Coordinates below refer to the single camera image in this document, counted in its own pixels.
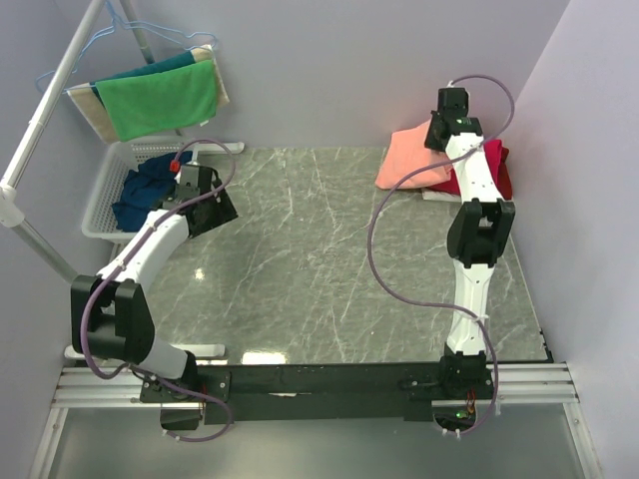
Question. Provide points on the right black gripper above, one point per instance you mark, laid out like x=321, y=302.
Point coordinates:
x=429, y=140

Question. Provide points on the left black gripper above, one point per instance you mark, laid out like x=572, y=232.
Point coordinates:
x=224, y=213

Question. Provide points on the salmon pink t shirt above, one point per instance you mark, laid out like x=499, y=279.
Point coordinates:
x=406, y=153

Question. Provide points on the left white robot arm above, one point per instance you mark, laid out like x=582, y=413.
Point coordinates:
x=110, y=316

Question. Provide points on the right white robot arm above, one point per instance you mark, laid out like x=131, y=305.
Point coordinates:
x=475, y=241

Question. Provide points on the folded magenta t shirt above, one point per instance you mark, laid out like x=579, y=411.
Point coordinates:
x=493, y=152

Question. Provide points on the navy blue t shirt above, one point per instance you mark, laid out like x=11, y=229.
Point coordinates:
x=142, y=191

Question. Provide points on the folded white t shirt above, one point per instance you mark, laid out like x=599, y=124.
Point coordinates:
x=436, y=196

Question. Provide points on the white plastic laundry basket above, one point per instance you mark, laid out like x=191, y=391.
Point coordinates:
x=99, y=221

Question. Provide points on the green towel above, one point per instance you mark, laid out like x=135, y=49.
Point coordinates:
x=143, y=105

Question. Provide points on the teal towel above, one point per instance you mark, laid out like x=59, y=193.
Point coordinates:
x=175, y=62

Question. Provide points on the beige towel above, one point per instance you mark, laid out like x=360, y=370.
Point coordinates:
x=95, y=113

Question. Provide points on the black base beam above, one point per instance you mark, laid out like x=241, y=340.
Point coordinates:
x=227, y=395

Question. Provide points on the white clothes rack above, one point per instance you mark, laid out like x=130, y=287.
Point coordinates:
x=11, y=217

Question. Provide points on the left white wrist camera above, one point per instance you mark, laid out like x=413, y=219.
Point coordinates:
x=181, y=159

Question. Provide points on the blue wire hanger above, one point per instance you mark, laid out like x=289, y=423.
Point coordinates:
x=102, y=20

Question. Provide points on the aluminium rail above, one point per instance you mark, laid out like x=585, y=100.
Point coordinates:
x=519, y=384

